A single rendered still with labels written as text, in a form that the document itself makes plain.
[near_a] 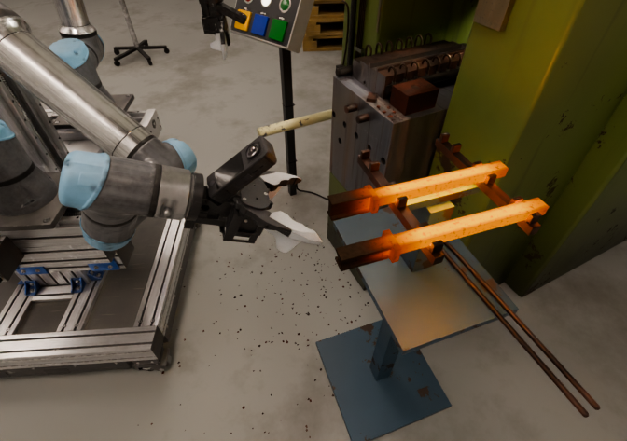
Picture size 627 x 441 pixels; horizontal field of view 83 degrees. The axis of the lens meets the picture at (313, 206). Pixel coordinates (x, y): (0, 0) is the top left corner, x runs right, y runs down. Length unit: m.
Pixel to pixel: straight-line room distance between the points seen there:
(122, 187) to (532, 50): 0.91
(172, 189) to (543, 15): 0.86
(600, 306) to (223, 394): 1.72
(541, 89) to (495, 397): 1.15
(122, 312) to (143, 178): 1.17
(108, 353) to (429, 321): 1.14
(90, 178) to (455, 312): 0.76
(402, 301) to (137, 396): 1.16
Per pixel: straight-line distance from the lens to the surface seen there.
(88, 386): 1.80
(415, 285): 0.91
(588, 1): 1.00
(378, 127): 1.20
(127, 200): 0.51
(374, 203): 0.68
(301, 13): 1.55
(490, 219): 0.72
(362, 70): 1.34
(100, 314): 1.68
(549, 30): 1.02
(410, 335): 0.84
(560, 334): 1.97
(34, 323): 1.79
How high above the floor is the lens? 1.48
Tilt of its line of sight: 44 degrees down
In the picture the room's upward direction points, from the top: straight up
